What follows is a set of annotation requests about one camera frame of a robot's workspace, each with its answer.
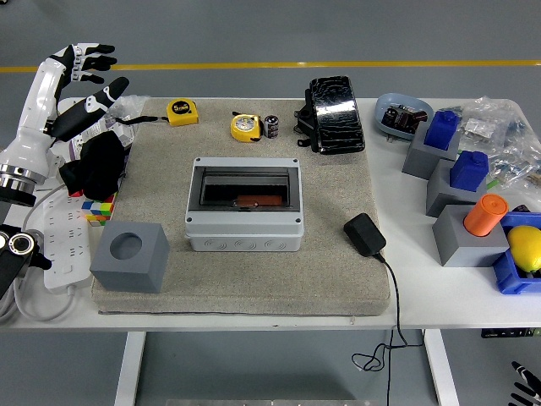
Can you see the robot right hand black fingers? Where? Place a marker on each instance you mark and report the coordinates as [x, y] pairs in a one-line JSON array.
[[530, 393]]

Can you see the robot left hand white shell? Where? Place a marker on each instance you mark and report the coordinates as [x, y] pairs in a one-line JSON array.
[[31, 127]]

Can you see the grey electrical box clear lid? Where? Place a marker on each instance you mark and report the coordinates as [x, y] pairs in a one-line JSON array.
[[245, 230]]

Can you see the blue block battery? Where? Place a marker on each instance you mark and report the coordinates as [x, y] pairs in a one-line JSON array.
[[441, 131], [469, 171]]

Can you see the white purple card package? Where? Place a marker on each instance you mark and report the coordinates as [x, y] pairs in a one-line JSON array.
[[76, 146]]

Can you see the black table control panel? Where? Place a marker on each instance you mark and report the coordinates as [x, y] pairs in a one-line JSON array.
[[507, 333]]

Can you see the black cloth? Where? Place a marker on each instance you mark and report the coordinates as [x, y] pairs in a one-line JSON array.
[[95, 169]]

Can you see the white table leg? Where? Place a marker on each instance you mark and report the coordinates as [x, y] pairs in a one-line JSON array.
[[441, 368], [129, 368]]

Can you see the clear plastic bag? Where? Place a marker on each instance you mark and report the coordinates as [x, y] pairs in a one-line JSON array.
[[131, 105]]

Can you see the small colourful puzzle cube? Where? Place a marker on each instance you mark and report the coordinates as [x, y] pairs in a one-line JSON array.
[[100, 209]]

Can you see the blue plastic bin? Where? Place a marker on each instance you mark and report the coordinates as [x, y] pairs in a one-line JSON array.
[[511, 277]]

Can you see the white power strip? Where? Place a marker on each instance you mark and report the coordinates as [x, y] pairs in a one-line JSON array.
[[67, 241]]

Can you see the yellow lemon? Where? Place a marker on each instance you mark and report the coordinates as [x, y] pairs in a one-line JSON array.
[[526, 247]]

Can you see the square yellow tape measure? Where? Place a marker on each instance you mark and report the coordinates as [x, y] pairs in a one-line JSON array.
[[182, 112]]

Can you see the grey block holder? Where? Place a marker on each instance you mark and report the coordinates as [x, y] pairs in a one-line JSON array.
[[416, 160], [465, 249], [441, 196]]

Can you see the grey block round hole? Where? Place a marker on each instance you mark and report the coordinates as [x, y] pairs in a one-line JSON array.
[[131, 275]]

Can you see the round yellow tape measure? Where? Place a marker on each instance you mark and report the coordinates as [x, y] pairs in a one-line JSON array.
[[245, 126]]

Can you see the black power adapter plug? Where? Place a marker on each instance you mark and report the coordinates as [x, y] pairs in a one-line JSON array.
[[364, 234]]

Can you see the small black cylinder capacitor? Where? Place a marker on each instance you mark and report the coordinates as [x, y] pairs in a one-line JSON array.
[[271, 126]]

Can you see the clear bags of parts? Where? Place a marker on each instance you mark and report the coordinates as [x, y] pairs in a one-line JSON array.
[[507, 135]]

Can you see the grey-brown mat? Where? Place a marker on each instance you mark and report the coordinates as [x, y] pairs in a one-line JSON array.
[[253, 279]]

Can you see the dark electronic parts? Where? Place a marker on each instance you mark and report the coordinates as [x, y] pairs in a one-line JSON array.
[[403, 117]]

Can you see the glossy black device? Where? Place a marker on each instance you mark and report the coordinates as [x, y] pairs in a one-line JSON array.
[[338, 114]]

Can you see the light blue bowl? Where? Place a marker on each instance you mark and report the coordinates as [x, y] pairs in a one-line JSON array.
[[386, 101]]

